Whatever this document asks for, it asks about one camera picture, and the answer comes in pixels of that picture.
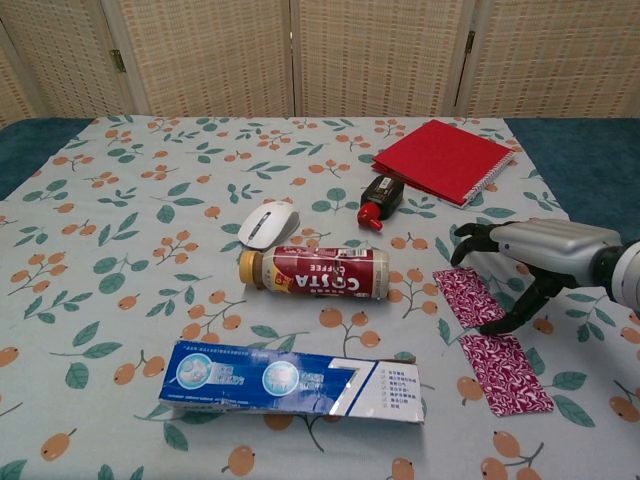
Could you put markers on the brass screen hinge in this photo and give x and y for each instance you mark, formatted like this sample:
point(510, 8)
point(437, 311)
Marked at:
point(470, 42)
point(117, 60)

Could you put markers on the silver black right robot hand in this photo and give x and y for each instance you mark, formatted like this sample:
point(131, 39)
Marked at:
point(555, 250)

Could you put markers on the white computer mouse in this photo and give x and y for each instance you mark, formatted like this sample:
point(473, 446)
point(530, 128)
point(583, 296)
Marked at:
point(267, 225)

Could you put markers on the magenta white patterned card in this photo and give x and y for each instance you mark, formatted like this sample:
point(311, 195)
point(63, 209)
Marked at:
point(507, 375)
point(470, 297)

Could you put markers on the red Costa coffee bottle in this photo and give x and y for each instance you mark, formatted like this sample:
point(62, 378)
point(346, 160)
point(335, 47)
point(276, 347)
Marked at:
point(320, 272)

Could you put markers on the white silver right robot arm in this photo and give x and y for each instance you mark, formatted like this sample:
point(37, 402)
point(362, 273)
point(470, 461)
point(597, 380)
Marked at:
point(625, 272)

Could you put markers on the floral print tablecloth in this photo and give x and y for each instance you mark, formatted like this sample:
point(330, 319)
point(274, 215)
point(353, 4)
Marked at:
point(150, 275)

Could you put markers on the red spiral notebook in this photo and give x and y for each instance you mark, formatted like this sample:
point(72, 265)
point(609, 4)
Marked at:
point(442, 160)

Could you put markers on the black ink bottle red cap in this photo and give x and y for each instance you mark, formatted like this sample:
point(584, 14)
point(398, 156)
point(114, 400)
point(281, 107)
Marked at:
point(382, 195)

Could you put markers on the blue white toothpaste box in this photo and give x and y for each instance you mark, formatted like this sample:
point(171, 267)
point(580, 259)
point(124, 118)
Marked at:
point(280, 382)

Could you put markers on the woven bamboo folding screen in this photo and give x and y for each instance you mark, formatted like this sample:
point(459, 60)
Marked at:
point(225, 55)

